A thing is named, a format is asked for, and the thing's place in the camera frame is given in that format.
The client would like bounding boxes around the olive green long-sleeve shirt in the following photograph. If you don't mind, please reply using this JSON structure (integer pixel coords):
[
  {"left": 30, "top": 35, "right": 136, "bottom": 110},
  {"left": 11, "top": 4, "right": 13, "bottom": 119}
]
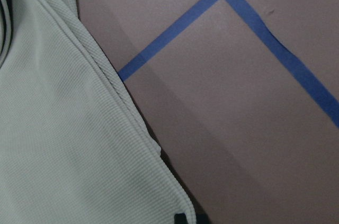
[{"left": 1, "top": 0, "right": 197, "bottom": 223}]

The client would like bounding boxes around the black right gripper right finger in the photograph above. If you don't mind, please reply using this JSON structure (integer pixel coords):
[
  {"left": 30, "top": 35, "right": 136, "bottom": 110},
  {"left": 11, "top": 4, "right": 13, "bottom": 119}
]
[{"left": 196, "top": 213, "right": 209, "bottom": 224}]

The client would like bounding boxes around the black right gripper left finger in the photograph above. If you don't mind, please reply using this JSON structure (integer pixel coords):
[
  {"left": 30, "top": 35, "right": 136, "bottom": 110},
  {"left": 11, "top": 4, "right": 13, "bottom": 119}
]
[{"left": 174, "top": 213, "right": 187, "bottom": 224}]

